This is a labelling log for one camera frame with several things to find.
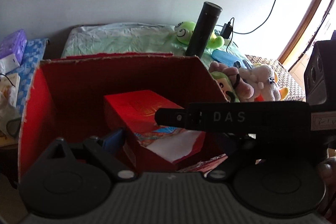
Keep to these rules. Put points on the large red cardboard box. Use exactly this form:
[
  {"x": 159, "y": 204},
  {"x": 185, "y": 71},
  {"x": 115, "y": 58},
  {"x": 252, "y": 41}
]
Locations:
[{"x": 66, "y": 97}]

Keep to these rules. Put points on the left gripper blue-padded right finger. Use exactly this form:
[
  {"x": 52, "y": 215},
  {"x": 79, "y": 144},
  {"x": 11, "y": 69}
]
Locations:
[{"x": 242, "y": 152}]

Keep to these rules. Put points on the blue checkered cloth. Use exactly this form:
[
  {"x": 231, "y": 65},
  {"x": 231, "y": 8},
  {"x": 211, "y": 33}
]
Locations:
[{"x": 34, "y": 52}]

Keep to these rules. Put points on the red gift box gold print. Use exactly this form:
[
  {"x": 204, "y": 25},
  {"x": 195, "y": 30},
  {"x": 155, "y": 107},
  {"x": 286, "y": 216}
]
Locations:
[{"x": 150, "y": 147}]

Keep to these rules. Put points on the green cartoon plush keychain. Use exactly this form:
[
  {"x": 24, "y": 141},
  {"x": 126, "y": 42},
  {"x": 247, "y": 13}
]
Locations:
[{"x": 226, "y": 86}]

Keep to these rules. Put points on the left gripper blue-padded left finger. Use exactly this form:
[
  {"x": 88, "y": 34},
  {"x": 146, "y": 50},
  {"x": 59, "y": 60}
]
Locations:
[{"x": 104, "y": 154}]

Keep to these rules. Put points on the black thermos bottle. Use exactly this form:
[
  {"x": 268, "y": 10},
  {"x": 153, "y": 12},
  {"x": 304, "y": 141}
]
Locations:
[{"x": 205, "y": 25}]

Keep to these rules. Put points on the purple tissue pack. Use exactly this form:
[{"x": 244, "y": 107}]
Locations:
[{"x": 13, "y": 47}]

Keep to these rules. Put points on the black power adapter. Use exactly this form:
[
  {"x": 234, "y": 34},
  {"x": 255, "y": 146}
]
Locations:
[{"x": 226, "y": 30}]

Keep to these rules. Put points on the blue pouch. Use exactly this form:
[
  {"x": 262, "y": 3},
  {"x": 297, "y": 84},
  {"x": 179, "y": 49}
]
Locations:
[{"x": 228, "y": 59}]

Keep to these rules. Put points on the white sheep plush toy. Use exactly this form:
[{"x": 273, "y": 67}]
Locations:
[{"x": 250, "y": 77}]

